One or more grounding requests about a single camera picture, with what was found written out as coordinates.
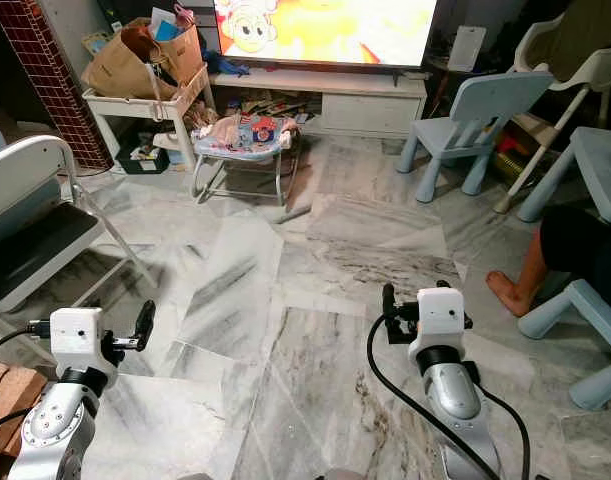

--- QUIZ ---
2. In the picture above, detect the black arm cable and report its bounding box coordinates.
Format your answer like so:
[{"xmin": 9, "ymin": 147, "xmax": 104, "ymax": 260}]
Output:
[
  {"xmin": 365, "ymin": 315, "xmax": 533, "ymax": 480},
  {"xmin": 0, "ymin": 320, "xmax": 53, "ymax": 441}
]

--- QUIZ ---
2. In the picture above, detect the gold red round tin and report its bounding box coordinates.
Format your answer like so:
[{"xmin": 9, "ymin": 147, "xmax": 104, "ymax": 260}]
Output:
[{"xmin": 493, "ymin": 125, "xmax": 533, "ymax": 183}]

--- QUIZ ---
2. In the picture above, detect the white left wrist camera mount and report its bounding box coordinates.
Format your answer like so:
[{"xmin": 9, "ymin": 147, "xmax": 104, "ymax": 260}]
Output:
[{"xmin": 48, "ymin": 306, "xmax": 114, "ymax": 391}]

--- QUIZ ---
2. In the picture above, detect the small black box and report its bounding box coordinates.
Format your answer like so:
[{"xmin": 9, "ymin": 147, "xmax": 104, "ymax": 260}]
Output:
[{"xmin": 115, "ymin": 145, "xmax": 172, "ymax": 177}]

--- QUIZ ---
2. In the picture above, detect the white side table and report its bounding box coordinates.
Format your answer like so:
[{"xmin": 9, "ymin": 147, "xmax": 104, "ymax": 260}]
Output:
[{"xmin": 83, "ymin": 65, "xmax": 212, "ymax": 177}]

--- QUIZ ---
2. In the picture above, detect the red tiled pillar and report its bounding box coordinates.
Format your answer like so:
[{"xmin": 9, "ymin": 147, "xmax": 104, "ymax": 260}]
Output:
[{"xmin": 0, "ymin": 0, "xmax": 112, "ymax": 173}]

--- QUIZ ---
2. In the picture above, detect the baby bouncer seat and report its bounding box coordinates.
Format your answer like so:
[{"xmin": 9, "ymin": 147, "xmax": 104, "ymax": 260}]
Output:
[{"xmin": 190, "ymin": 110, "xmax": 301, "ymax": 206}]

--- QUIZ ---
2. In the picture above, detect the flat screen television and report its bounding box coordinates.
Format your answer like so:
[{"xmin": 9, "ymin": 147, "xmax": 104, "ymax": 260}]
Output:
[{"xmin": 213, "ymin": 0, "xmax": 439, "ymax": 69}]

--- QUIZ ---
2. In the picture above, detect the brown paper bag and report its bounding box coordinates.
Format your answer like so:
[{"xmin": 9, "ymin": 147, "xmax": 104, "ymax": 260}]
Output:
[{"xmin": 90, "ymin": 18, "xmax": 206, "ymax": 101}]

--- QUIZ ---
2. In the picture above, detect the white baby high chair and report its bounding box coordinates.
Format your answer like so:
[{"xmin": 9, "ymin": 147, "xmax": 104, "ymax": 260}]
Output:
[{"xmin": 493, "ymin": 12, "xmax": 611, "ymax": 214}]

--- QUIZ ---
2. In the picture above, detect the white flat device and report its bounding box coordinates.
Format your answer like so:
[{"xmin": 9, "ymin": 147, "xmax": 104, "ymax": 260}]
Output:
[{"xmin": 447, "ymin": 25, "xmax": 488, "ymax": 73}]

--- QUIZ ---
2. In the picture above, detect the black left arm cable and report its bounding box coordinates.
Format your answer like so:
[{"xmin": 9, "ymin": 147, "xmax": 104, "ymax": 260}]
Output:
[{"xmin": 0, "ymin": 320, "xmax": 53, "ymax": 441}]

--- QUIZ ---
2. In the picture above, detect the white folding chair black seat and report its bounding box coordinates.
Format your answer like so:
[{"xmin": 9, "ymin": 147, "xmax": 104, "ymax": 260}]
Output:
[{"xmin": 0, "ymin": 135, "xmax": 158, "ymax": 319}]

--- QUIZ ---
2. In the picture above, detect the light blue child table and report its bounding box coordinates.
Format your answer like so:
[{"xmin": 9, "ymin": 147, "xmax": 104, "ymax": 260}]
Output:
[{"xmin": 517, "ymin": 127, "xmax": 611, "ymax": 226}]

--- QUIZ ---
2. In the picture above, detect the person in black shorts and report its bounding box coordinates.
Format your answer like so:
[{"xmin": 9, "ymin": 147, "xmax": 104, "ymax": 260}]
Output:
[{"xmin": 487, "ymin": 205, "xmax": 611, "ymax": 319}]

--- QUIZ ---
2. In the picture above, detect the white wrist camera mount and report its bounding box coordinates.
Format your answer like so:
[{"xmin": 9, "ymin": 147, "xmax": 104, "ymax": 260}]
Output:
[
  {"xmin": 408, "ymin": 288, "xmax": 470, "ymax": 363},
  {"xmin": 48, "ymin": 306, "xmax": 114, "ymax": 391}
]

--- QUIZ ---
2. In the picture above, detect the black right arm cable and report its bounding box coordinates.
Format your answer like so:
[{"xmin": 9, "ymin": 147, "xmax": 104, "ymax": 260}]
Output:
[{"xmin": 365, "ymin": 315, "xmax": 533, "ymax": 480}]

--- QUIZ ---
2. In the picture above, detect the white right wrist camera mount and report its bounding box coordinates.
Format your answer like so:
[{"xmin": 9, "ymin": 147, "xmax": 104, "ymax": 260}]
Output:
[{"xmin": 408, "ymin": 288, "xmax": 470, "ymax": 363}]

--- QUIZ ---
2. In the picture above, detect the white television console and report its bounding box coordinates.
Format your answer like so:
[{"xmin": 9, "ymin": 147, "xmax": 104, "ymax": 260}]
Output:
[{"xmin": 210, "ymin": 68, "xmax": 428, "ymax": 139}]

